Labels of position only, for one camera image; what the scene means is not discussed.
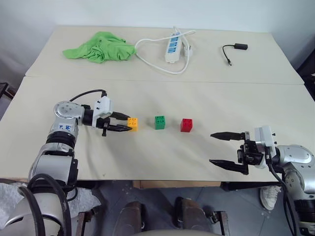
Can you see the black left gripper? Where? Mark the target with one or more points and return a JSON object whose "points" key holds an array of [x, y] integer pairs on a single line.
{"points": [[101, 124]]}

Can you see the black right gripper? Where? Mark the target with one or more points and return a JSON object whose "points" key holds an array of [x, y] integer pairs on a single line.
{"points": [[251, 153]]}

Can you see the yellow toy brick cube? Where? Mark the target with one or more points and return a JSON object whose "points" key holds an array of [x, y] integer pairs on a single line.
{"points": [[133, 124]]}

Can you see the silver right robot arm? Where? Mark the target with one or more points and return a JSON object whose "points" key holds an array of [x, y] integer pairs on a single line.
{"points": [[296, 155]]}

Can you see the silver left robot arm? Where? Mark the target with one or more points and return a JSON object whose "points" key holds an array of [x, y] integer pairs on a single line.
{"points": [[65, 110]]}

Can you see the green toy brick cube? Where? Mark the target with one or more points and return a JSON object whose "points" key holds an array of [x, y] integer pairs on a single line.
{"points": [[160, 122]]}

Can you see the red toy brick cube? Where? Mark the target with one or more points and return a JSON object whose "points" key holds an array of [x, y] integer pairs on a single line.
{"points": [[186, 125]]}

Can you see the white sneaker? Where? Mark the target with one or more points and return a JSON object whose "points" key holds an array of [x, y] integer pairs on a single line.
{"points": [[269, 197]]}

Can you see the white power strip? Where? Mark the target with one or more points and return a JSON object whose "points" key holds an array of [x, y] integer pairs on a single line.
{"points": [[147, 62], [173, 46]]}

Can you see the dark brown rounded shape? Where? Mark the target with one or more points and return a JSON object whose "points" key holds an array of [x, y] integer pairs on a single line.
{"points": [[190, 214], [131, 216]]}

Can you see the crumpled green cloth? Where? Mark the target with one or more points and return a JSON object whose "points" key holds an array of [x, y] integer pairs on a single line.
{"points": [[105, 48]]}

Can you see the white crinkled plastic sheet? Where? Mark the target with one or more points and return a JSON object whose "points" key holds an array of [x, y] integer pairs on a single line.
{"points": [[85, 200]]}

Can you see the white power plug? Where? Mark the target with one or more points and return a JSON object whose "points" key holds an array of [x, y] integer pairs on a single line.
{"points": [[187, 50]]}

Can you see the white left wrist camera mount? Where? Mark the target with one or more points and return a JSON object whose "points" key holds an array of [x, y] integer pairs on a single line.
{"points": [[104, 105]]}

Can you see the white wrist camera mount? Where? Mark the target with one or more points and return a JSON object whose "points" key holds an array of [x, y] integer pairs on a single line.
{"points": [[104, 105], [264, 135]]}

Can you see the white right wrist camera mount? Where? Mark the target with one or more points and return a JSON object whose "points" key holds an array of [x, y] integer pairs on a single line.
{"points": [[264, 135]]}

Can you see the black table frame bar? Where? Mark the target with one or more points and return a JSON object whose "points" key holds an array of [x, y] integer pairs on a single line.
{"points": [[243, 186]]}

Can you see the rusty metal frame rail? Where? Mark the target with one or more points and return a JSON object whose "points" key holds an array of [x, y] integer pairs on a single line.
{"points": [[82, 222], [222, 222]]}

